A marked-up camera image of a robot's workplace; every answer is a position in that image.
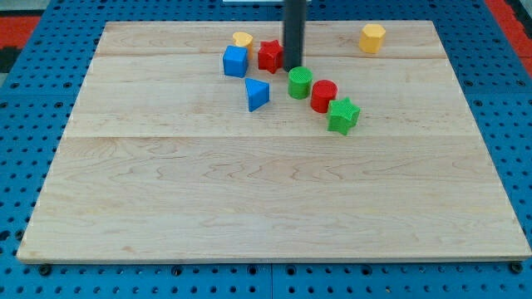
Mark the green star block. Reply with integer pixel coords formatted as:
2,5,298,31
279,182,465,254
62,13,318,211
327,97,361,135

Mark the red star block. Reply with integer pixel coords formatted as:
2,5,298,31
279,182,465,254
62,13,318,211
258,40,283,74

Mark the blue triangle block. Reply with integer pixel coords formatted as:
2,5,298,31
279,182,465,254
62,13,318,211
244,78,270,112

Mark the green cylinder block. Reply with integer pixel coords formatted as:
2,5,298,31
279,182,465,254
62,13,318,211
288,66,313,100

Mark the red cylinder block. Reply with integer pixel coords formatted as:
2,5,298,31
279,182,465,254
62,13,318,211
310,80,337,113

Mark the blue cube block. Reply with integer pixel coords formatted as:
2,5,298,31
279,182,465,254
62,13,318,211
223,45,249,78

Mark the light wooden board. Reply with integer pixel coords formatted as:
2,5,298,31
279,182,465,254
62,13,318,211
17,21,531,264

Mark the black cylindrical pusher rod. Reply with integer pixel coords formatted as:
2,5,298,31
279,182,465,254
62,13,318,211
283,0,307,72

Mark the yellow hexagon block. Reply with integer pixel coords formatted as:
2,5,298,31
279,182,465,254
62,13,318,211
358,23,387,54

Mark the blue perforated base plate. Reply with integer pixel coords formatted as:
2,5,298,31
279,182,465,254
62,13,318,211
1,0,531,298

